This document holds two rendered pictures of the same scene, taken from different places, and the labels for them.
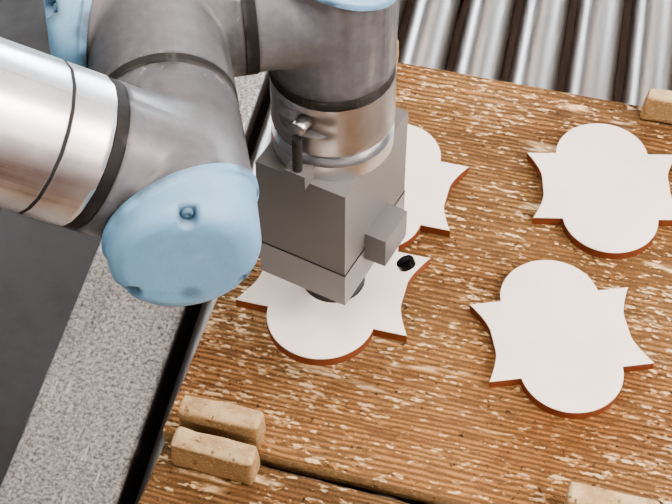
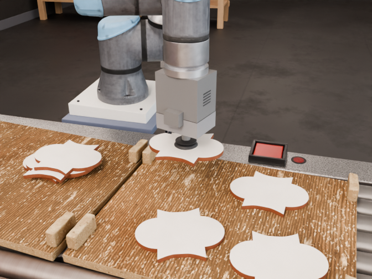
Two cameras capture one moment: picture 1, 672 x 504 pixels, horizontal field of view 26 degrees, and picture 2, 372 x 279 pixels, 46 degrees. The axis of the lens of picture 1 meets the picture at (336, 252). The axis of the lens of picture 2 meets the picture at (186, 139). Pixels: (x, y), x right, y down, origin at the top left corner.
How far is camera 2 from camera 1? 1.06 m
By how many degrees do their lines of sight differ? 72
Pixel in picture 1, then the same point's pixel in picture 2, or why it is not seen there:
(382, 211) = (179, 110)
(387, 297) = (174, 153)
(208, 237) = not seen: outside the picture
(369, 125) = (165, 51)
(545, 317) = (189, 227)
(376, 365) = (174, 187)
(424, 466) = (125, 195)
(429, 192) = (264, 201)
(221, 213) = not seen: outside the picture
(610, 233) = (242, 256)
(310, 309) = (171, 139)
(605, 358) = (163, 243)
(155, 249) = not seen: outside the picture
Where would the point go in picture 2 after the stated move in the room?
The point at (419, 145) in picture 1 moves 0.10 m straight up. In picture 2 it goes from (294, 201) to (301, 149)
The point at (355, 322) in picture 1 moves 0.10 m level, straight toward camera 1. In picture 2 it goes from (164, 147) to (109, 144)
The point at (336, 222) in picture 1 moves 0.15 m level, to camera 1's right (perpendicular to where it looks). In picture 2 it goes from (157, 85) to (143, 122)
